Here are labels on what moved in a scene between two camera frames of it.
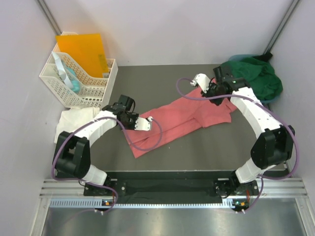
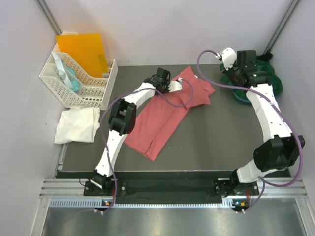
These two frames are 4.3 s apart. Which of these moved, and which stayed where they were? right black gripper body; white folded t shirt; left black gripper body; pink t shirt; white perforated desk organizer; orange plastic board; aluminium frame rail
Moved: left black gripper body; right black gripper body; pink t shirt
Stayed: white folded t shirt; white perforated desk organizer; orange plastic board; aluminium frame rail
